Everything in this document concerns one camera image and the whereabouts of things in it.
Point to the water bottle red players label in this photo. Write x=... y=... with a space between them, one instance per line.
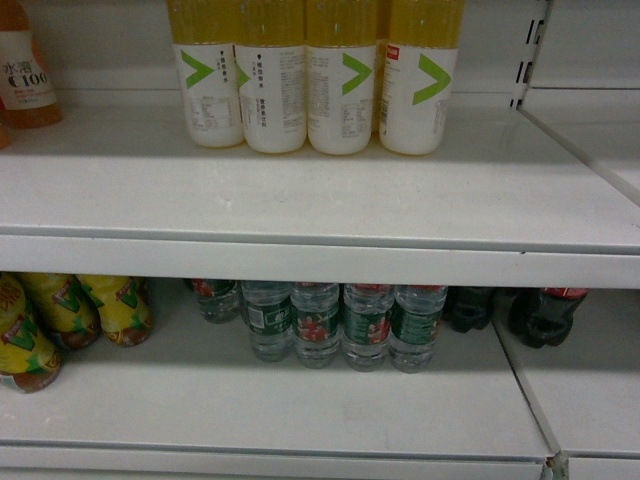
x=316 y=308

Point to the water bottle far left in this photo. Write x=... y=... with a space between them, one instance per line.
x=218 y=300

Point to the water bottle right rear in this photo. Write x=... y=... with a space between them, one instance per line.
x=415 y=325

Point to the white metal shelf board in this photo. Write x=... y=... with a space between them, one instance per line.
x=193 y=400

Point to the white shelf upright slotted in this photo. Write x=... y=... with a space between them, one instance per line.
x=529 y=25

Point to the cola bottle red label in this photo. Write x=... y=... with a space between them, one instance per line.
x=469 y=307

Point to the yellow white drink bottle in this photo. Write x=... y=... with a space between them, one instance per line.
x=340 y=60
x=420 y=61
x=270 y=59
x=204 y=34

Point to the cola bottle far right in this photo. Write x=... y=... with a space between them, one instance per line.
x=544 y=316

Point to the yellow lemon tea bottle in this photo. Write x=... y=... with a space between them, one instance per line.
x=70 y=318

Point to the lemon tea bottle left edge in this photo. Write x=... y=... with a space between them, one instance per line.
x=29 y=360

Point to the orange C100 drink bottle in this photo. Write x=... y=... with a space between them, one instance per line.
x=28 y=98

